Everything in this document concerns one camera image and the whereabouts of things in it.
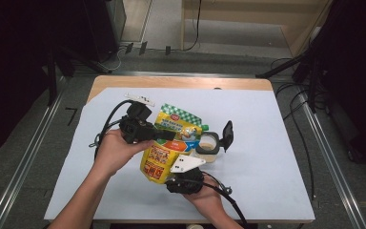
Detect black stand leg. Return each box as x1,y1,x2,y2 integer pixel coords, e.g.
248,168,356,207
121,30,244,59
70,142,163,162
45,47,77,108
255,52,307,80

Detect black cabinet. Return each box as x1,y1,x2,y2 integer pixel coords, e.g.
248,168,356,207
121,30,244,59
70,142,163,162
82,0,127,63

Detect white floor cable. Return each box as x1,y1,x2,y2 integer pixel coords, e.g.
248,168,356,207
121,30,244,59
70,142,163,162
107,47,124,72

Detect wooden table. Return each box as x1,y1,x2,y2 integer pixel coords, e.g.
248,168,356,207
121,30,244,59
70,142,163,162
43,74,316,225

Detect hanging black cable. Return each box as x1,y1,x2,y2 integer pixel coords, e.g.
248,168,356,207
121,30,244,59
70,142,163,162
183,0,203,52

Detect black curtain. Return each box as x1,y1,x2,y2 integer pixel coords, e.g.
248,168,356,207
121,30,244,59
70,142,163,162
0,0,89,161
308,0,366,173

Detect black floor cables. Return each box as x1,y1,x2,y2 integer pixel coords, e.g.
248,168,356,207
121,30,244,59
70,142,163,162
270,56,317,202

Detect yellow green spout pouch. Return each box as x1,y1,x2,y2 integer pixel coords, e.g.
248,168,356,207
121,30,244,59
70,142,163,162
139,103,211,185

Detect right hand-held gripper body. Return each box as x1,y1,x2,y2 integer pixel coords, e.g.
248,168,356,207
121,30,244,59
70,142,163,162
165,155,207,196

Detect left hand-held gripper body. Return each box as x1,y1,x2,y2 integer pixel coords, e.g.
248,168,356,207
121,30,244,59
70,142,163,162
118,93,156,145

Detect left hand-held gripper cable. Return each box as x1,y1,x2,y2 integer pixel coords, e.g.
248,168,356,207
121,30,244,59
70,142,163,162
89,99,135,160

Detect light wooden furniture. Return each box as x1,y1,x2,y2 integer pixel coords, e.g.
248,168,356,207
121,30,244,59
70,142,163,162
180,0,333,58

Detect aluminium floor rail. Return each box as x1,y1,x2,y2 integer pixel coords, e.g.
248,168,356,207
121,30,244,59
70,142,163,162
112,70,259,79
0,75,69,229
298,92,366,229

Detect person's left hand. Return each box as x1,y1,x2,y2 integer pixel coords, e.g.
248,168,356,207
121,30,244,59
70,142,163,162
91,128,153,177

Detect right hand-held gripper cable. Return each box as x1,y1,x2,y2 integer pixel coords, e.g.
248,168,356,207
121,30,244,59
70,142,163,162
201,171,250,229

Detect person's right hand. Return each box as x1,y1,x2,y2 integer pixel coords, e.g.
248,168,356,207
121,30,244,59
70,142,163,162
182,176,227,220

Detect hand-held gripper cable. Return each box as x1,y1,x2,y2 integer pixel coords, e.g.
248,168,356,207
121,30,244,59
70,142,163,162
89,99,135,160
201,171,250,229

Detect jar with black flip lid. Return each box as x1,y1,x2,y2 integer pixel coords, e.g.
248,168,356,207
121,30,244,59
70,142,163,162
191,119,234,164

